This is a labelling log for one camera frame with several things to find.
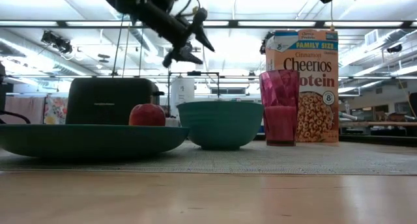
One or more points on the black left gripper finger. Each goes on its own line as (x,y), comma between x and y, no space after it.
(200,22)
(184,54)

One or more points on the orange Cheerios cereal box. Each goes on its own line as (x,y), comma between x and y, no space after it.
(319,61)

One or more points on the red apple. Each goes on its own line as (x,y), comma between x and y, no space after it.
(146,115)

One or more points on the teal ceramic bowl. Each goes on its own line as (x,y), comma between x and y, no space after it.
(221,126)

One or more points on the pink faceted plastic tumbler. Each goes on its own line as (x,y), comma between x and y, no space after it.
(280,126)

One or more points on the teal ceramic plate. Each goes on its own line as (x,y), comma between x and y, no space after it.
(81,141)

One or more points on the white cylindrical container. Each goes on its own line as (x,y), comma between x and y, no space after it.
(182,89)

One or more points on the black hanging ceiling device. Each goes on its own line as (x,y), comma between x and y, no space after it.
(263,46)

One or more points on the small white object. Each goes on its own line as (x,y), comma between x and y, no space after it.
(172,122)

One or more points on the black ceiling mounted projector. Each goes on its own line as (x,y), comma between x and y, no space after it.
(395,48)

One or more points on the black toaster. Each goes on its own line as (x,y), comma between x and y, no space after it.
(104,103)

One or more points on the wooden background table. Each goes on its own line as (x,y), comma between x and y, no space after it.
(374,123)

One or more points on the floral patterned cloth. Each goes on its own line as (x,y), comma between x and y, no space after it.
(55,110)

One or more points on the grey woven placemat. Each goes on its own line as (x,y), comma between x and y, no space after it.
(293,160)

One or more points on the pink hanging cloth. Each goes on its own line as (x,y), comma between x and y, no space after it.
(26,110)

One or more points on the black ceiling camera cluster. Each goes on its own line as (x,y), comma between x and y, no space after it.
(60,43)

